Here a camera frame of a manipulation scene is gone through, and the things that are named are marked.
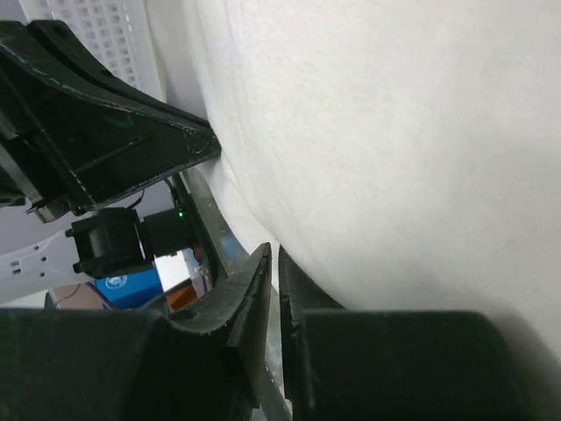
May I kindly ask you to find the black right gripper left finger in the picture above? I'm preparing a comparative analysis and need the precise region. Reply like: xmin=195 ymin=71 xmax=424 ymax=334
xmin=1 ymin=243 xmax=272 ymax=420

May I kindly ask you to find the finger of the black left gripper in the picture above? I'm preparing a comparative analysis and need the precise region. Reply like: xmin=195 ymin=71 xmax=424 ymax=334
xmin=1 ymin=20 xmax=219 ymax=209

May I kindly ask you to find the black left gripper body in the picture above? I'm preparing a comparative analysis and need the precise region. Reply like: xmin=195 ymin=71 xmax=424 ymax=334
xmin=1 ymin=68 xmax=95 ymax=222

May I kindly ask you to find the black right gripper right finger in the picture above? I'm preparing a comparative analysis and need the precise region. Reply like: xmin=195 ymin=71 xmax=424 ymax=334
xmin=279 ymin=252 xmax=536 ymax=420

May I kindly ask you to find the white t shirt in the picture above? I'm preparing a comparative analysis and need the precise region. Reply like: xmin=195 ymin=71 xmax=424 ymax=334
xmin=144 ymin=0 xmax=561 ymax=352

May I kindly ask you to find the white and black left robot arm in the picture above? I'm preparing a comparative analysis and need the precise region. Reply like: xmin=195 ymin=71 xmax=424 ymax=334
xmin=1 ymin=20 xmax=221 ymax=301

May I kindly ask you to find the white plastic basket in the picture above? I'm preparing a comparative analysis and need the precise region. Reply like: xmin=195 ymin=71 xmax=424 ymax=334
xmin=20 ymin=0 xmax=166 ymax=101

